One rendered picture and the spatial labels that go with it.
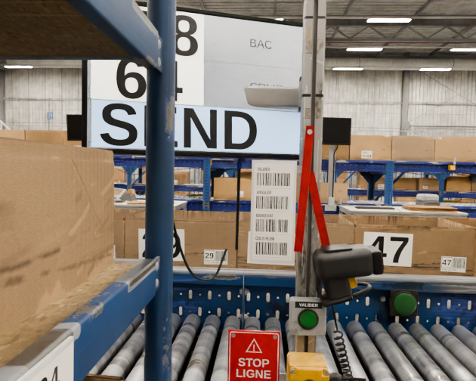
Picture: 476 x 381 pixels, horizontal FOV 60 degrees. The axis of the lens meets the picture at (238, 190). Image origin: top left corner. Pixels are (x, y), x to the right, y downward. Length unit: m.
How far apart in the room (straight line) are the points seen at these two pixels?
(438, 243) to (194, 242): 0.81
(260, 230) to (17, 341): 0.61
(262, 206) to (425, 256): 0.84
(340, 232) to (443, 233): 0.33
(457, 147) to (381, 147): 1.02
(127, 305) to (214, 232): 1.12
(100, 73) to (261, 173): 0.36
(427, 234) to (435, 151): 4.91
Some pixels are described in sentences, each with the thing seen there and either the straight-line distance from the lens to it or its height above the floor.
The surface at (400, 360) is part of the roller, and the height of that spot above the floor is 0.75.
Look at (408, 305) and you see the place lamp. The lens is 1.46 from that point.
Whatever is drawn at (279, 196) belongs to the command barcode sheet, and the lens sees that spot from 0.80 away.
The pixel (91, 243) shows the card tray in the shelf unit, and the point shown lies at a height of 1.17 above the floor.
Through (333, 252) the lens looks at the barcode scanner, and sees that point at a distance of 0.77.
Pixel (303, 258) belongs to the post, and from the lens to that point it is 0.82.
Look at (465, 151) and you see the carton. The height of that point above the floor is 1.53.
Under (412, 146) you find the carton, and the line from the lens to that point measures 6.27.
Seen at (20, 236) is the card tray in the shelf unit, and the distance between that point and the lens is 0.25.
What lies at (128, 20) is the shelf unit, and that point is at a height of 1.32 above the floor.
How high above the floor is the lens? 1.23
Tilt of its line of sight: 3 degrees down
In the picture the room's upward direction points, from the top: 1 degrees clockwise
